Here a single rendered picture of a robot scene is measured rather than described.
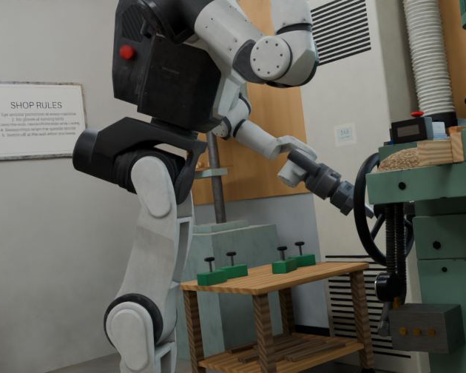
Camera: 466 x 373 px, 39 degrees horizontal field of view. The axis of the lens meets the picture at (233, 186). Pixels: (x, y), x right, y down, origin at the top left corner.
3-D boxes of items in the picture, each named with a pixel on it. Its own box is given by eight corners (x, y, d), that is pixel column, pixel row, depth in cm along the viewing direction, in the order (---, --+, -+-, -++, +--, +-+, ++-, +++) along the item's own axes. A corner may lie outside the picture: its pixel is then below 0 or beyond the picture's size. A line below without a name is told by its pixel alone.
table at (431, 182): (452, 188, 175) (449, 166, 175) (575, 175, 155) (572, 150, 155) (325, 209, 130) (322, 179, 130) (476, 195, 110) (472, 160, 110)
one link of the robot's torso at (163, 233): (95, 351, 151) (120, 152, 149) (123, 334, 168) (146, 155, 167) (157, 363, 148) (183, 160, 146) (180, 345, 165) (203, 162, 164)
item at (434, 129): (407, 145, 157) (404, 122, 157) (451, 138, 149) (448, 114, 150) (380, 146, 147) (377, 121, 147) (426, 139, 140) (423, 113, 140)
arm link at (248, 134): (257, 166, 194) (206, 133, 200) (277, 146, 199) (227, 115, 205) (262, 142, 185) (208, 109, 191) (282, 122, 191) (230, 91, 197)
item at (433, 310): (409, 340, 138) (404, 303, 139) (465, 343, 130) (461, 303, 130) (390, 350, 132) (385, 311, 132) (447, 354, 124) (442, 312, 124)
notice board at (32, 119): (89, 155, 410) (81, 83, 411) (91, 155, 409) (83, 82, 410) (-13, 160, 369) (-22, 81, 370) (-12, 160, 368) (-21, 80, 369)
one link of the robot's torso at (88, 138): (64, 170, 155) (86, 99, 153) (87, 171, 167) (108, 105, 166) (171, 209, 149) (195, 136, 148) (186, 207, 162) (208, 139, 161)
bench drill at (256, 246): (234, 337, 411) (205, 89, 414) (305, 348, 364) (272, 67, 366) (172, 357, 380) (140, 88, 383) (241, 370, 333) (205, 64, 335)
